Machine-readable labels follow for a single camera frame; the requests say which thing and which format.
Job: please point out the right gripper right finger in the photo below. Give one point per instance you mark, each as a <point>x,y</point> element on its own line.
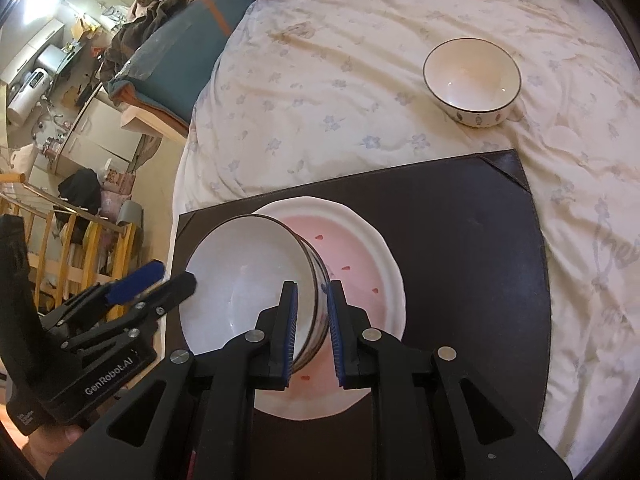
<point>366,357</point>

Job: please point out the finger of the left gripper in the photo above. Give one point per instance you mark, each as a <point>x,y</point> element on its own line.
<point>127,331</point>
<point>85,309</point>

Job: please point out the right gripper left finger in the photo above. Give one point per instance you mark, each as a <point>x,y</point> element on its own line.
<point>260,359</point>

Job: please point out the white bowl with leaf pattern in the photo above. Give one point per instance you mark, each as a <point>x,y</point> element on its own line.
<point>240,268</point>

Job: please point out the left hand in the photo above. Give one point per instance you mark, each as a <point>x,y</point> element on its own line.
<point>47,443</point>

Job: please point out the wooden yellow rack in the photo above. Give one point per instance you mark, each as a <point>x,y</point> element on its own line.
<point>68,248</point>

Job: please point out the pink plate with white rim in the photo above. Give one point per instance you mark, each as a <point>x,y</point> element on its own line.
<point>357,255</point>

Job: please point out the black leather mat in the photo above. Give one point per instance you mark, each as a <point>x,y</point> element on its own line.
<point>465,235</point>

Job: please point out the white kitchen cabinet counter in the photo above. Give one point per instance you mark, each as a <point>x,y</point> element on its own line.
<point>97,137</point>

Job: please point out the white water heater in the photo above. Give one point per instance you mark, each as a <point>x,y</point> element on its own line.
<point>35,87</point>

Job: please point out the white floral bed sheet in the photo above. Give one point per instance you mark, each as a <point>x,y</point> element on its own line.
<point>305,90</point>

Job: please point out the camouflage clothing pile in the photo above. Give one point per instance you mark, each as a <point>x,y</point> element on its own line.
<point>132,35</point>

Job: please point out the teal sofa bed frame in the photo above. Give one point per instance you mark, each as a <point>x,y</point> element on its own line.
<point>167,73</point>

